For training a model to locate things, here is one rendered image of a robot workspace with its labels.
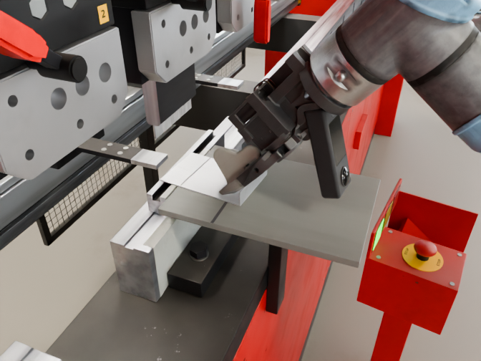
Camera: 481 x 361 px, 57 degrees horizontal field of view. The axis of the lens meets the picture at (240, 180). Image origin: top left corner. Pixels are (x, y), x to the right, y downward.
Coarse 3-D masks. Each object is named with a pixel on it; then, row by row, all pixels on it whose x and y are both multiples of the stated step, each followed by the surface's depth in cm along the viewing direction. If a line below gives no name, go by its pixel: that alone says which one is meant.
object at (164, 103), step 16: (192, 64) 60; (176, 80) 57; (192, 80) 61; (144, 96) 54; (160, 96) 54; (176, 96) 58; (192, 96) 62; (160, 112) 55; (176, 112) 61; (160, 128) 58
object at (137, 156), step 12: (84, 144) 71; (96, 144) 71; (108, 144) 71; (120, 144) 71; (72, 156) 71; (108, 156) 69; (120, 156) 68; (132, 156) 68; (144, 156) 68; (156, 156) 68; (156, 168) 67
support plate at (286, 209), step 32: (288, 160) 68; (192, 192) 61; (256, 192) 61; (288, 192) 61; (320, 192) 61; (352, 192) 61; (224, 224) 56; (256, 224) 56; (288, 224) 56; (320, 224) 56; (352, 224) 56; (320, 256) 52; (352, 256) 51
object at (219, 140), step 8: (208, 136) 75; (216, 136) 74; (224, 136) 76; (200, 144) 73; (208, 144) 72; (216, 144) 73; (224, 144) 77; (192, 152) 70; (200, 152) 72; (160, 184) 63; (168, 184) 65; (152, 192) 61; (160, 192) 63; (152, 200) 61; (160, 200) 61; (152, 208) 62
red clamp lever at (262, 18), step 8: (256, 0) 63; (264, 0) 63; (256, 8) 63; (264, 8) 63; (256, 16) 64; (264, 16) 64; (256, 24) 65; (264, 24) 64; (256, 32) 65; (264, 32) 65; (256, 40) 66; (264, 40) 66
